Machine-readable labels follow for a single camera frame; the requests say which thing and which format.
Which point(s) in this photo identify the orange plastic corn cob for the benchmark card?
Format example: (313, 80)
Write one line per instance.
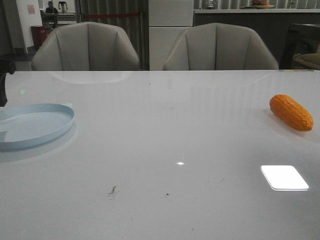
(291, 112)

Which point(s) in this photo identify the red barrier belt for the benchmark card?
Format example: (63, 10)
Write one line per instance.
(107, 16)

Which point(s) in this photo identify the right grey upholstered chair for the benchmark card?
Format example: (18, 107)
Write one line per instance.
(219, 47)

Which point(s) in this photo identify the fruit bowl on counter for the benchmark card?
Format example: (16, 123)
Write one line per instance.
(261, 4)

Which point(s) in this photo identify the white cabinet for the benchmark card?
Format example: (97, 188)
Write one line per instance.
(166, 19)

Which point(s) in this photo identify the red trash bin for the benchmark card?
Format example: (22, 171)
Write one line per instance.
(39, 35)

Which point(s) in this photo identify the light blue round plate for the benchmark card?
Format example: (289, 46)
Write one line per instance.
(35, 124)

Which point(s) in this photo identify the seated person in background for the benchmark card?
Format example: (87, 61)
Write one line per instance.
(51, 9)

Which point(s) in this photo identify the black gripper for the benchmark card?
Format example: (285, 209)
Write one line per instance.
(6, 67)

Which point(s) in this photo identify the left grey upholstered chair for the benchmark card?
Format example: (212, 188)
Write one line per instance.
(86, 46)

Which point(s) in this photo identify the grey upholstered chair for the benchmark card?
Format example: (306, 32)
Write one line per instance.
(219, 47)
(86, 46)

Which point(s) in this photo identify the grey counter with white top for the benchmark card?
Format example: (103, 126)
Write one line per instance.
(271, 24)

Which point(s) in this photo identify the dark wooden armchair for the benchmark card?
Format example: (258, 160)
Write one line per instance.
(300, 39)

